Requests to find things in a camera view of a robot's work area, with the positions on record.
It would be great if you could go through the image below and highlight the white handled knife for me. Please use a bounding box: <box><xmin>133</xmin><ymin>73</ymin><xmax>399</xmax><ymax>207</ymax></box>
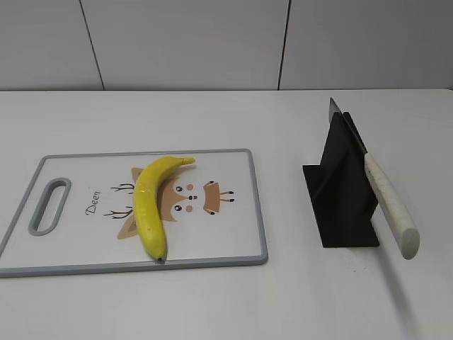
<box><xmin>328</xmin><ymin>97</ymin><xmax>420</xmax><ymax>260</ymax></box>

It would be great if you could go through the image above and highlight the yellow plastic banana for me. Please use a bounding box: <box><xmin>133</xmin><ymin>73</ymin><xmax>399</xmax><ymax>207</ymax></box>
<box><xmin>133</xmin><ymin>156</ymin><xmax>195</xmax><ymax>262</ymax></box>

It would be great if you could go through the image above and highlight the white deer cutting board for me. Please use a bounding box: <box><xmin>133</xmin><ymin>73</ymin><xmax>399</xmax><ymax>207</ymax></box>
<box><xmin>1</xmin><ymin>149</ymin><xmax>268</xmax><ymax>278</ymax></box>

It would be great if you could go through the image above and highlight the black knife stand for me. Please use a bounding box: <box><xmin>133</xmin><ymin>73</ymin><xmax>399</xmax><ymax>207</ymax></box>
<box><xmin>302</xmin><ymin>112</ymin><xmax>379</xmax><ymax>248</ymax></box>

